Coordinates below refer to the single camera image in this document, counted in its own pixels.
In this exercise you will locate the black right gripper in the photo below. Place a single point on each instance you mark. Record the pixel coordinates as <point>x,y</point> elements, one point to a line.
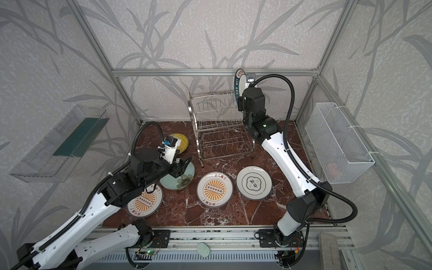
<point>243,100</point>

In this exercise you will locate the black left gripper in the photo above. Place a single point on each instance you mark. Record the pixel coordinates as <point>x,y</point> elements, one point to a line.
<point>177,165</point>

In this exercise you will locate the white plate green text rim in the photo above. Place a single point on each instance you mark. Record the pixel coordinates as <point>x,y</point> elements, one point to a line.
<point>240,83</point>

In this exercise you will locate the white plate black quatrefoil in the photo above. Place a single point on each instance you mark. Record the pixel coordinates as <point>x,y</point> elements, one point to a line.
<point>254,183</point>

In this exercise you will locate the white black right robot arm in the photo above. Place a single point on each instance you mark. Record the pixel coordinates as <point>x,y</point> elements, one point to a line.
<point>310,193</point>

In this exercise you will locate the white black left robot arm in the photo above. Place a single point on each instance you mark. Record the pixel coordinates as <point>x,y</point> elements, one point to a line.
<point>64,248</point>

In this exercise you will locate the stainless steel dish rack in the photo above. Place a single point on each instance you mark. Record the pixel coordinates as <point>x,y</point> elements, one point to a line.
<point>218,126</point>

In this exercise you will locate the light green flower plate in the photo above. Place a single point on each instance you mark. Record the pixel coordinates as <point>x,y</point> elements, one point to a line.
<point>180,182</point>

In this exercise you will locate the yellow ribbed plate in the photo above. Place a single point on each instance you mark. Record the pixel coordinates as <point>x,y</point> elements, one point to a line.
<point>184,141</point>

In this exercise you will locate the orange sunburst plate centre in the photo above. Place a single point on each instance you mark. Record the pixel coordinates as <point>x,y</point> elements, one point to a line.
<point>215,189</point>

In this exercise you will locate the orange sunburst plate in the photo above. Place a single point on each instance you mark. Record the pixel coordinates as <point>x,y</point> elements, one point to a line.
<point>147,203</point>
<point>215,189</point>

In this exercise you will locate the orange sunburst plate left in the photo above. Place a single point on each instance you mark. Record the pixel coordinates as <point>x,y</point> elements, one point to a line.
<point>147,203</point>

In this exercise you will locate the pale green oval puck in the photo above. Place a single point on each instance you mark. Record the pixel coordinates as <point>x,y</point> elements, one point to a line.
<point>203,250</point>

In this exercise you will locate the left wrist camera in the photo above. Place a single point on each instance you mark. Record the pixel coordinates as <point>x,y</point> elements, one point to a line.
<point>169,148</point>

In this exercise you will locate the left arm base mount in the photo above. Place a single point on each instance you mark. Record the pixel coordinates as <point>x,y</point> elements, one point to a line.
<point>158,239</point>

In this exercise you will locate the white wire mesh basket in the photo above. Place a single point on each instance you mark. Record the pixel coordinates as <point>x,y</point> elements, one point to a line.
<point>341,153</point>

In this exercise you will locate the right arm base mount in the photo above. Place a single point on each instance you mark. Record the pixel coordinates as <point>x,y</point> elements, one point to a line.
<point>272,238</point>

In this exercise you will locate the clear plastic wall shelf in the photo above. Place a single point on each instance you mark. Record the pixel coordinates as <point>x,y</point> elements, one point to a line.
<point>56,156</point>

